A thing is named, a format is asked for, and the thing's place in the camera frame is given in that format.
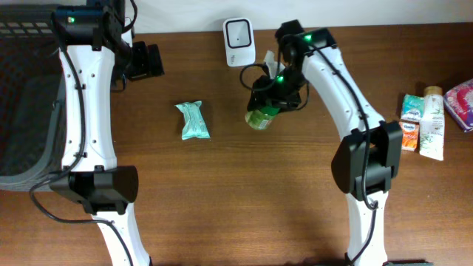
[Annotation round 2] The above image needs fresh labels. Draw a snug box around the green lid jar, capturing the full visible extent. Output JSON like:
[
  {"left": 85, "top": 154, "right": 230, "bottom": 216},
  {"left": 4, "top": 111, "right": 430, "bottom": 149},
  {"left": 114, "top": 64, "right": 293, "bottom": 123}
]
[{"left": 245, "top": 106, "right": 280, "bottom": 130}]

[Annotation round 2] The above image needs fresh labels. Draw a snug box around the teal wipes packet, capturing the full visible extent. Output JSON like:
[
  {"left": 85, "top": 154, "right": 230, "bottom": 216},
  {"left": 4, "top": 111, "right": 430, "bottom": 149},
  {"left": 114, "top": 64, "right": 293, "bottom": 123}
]
[{"left": 176, "top": 100, "right": 210, "bottom": 140}]

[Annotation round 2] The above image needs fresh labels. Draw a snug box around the small teal tissue pack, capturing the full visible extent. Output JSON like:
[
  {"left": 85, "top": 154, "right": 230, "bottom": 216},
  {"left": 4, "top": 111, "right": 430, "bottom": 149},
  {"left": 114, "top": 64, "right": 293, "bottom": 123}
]
[{"left": 401, "top": 95, "right": 425, "bottom": 123}]

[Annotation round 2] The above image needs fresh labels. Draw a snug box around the orange tissue pack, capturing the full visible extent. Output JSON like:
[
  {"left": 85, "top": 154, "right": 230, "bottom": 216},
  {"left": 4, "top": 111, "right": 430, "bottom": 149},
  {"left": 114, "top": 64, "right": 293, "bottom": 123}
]
[{"left": 399, "top": 121, "right": 420, "bottom": 151}]

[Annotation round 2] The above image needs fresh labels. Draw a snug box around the white tube with tan cap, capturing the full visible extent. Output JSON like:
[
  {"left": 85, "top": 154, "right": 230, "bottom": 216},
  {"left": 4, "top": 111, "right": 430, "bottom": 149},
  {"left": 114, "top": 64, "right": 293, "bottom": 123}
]
[{"left": 420, "top": 86, "right": 445, "bottom": 161}]

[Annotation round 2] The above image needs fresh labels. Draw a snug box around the purple red pad pack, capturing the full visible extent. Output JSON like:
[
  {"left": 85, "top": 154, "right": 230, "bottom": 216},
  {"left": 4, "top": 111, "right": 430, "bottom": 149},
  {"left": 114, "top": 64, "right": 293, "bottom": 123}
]
[{"left": 443, "top": 79, "right": 472, "bottom": 132}]

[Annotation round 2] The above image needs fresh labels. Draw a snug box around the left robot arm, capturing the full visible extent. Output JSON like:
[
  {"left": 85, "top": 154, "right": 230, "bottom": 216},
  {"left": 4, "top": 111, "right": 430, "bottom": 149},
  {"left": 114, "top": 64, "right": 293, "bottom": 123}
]
[{"left": 47, "top": 1, "right": 164, "bottom": 265}]

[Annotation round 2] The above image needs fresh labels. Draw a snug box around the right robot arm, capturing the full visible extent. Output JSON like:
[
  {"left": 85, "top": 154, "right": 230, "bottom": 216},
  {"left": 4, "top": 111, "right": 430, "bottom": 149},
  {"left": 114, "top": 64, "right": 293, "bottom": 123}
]
[{"left": 245, "top": 20, "right": 403, "bottom": 265}]

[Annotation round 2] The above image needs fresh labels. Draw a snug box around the white barcode scanner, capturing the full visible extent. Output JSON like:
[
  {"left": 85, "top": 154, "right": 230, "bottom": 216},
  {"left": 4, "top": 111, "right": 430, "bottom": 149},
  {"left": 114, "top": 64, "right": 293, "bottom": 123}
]
[{"left": 222, "top": 18, "right": 256, "bottom": 67}]

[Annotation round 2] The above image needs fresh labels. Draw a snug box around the grey plastic mesh basket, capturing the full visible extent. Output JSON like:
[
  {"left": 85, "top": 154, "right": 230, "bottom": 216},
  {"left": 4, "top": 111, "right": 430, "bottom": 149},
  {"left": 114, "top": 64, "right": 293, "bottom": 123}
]
[{"left": 1, "top": 4, "right": 66, "bottom": 191}]

